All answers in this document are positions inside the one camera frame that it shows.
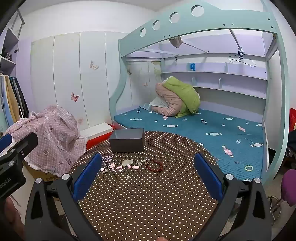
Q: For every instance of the tan butterfly sticker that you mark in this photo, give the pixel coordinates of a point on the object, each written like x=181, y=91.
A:
x=94, y=66

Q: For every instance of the small pearl pendant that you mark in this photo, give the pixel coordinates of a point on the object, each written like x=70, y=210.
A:
x=127, y=177

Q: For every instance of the brown polka-dot tablecloth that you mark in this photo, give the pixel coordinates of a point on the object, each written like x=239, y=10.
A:
x=143, y=204

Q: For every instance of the pink butterfly sticker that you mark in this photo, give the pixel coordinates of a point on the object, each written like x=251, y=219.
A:
x=74, y=97

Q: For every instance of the white board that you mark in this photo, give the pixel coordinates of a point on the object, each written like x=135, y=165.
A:
x=97, y=131

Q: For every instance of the cardboard box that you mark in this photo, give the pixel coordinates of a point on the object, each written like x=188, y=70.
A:
x=39, y=173

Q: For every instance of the teal candy-print bed sheet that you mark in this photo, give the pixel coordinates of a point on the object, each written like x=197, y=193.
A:
x=196, y=139

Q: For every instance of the purple chair cushion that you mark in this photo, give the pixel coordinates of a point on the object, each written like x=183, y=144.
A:
x=290, y=187

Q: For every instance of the red stool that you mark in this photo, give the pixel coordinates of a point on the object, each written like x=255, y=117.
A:
x=92, y=143

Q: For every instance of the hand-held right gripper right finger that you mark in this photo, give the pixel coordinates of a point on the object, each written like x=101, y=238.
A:
x=208, y=177

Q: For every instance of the grey open shelf unit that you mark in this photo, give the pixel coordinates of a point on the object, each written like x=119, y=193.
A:
x=10, y=41

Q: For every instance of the beige hanging cloth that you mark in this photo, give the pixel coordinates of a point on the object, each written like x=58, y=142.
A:
x=175, y=42

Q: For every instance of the row of hanging clothes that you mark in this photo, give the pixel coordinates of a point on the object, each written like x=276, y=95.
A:
x=12, y=102

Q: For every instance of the lilac wall shelf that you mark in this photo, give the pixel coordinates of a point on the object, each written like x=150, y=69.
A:
x=242, y=83

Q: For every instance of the metal clothes rail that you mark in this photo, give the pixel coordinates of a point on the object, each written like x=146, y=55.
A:
x=194, y=47
x=234, y=38

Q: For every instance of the pink and green quilt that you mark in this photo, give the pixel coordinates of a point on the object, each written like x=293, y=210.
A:
x=185, y=97

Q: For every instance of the pink checked cloth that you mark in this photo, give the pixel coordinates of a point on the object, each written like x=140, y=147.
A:
x=50, y=134

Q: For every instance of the black jewelry box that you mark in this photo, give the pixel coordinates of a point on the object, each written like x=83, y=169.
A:
x=126, y=143

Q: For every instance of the white pillow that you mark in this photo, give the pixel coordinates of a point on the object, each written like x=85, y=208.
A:
x=158, y=102

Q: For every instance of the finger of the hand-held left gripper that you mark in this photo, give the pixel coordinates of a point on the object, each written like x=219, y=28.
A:
x=26, y=143
x=5, y=141

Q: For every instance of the red cloth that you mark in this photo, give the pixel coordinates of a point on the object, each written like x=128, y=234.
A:
x=293, y=120

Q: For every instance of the person's left hand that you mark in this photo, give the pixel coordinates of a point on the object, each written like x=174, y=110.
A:
x=12, y=217

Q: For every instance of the pale jade pendant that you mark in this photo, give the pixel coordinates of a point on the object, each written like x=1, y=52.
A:
x=127, y=163

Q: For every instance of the teal bunk bed frame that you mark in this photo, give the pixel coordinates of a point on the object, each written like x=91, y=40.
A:
x=208, y=22

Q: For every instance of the white wardrobe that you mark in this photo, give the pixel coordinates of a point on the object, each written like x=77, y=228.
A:
x=67, y=76

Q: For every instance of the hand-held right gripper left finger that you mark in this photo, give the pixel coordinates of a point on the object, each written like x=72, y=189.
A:
x=87, y=177

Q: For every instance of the small blue box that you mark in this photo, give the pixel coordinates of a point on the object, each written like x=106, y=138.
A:
x=192, y=66

